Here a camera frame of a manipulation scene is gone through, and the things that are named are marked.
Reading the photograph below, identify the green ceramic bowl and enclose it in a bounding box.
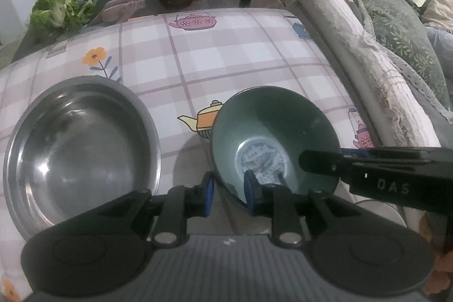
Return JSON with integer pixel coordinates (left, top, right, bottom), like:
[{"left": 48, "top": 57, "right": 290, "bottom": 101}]
[{"left": 210, "top": 86, "right": 342, "bottom": 207}]

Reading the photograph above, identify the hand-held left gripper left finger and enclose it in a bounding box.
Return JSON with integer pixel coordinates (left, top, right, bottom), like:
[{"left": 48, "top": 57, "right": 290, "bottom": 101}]
[{"left": 90, "top": 172, "right": 215, "bottom": 250}]

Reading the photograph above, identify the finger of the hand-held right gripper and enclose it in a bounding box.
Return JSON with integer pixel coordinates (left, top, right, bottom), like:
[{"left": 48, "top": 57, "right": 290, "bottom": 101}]
[{"left": 299, "top": 145, "right": 453, "bottom": 179}]

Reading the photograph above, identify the pink cloth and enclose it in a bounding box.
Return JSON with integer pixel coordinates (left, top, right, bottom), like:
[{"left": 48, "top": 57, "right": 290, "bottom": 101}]
[{"left": 101, "top": 0, "right": 146, "bottom": 23}]

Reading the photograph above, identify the checked printed tablecloth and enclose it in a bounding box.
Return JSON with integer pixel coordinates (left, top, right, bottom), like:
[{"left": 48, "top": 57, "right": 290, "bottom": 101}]
[{"left": 0, "top": 8, "right": 453, "bottom": 302}]

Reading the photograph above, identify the green lettuce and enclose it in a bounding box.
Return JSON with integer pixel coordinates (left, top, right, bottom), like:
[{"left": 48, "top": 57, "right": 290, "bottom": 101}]
[{"left": 28, "top": 0, "right": 98, "bottom": 34}]

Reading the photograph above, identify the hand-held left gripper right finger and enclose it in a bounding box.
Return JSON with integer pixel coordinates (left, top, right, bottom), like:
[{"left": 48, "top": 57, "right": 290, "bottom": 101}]
[{"left": 243, "top": 169, "right": 360, "bottom": 249}]

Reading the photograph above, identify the cream cloth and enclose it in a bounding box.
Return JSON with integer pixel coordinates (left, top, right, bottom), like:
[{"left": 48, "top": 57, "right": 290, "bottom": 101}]
[{"left": 423, "top": 0, "right": 453, "bottom": 30}]

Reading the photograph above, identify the white quilted mattress pad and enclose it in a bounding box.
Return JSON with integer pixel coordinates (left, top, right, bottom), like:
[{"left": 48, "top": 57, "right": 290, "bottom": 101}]
[{"left": 253, "top": 0, "right": 443, "bottom": 147}]

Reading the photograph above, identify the white mattress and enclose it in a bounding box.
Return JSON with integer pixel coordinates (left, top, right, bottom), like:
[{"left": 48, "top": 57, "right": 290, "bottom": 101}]
[{"left": 290, "top": 0, "right": 393, "bottom": 147}]

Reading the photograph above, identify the stainless steel basin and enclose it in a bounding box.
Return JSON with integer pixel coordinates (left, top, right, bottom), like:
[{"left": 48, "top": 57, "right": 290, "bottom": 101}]
[{"left": 3, "top": 76, "right": 161, "bottom": 241}]

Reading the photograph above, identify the green floral pillow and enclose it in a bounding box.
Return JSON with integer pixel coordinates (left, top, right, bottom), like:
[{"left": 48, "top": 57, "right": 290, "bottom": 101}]
[{"left": 356, "top": 0, "right": 453, "bottom": 112}]

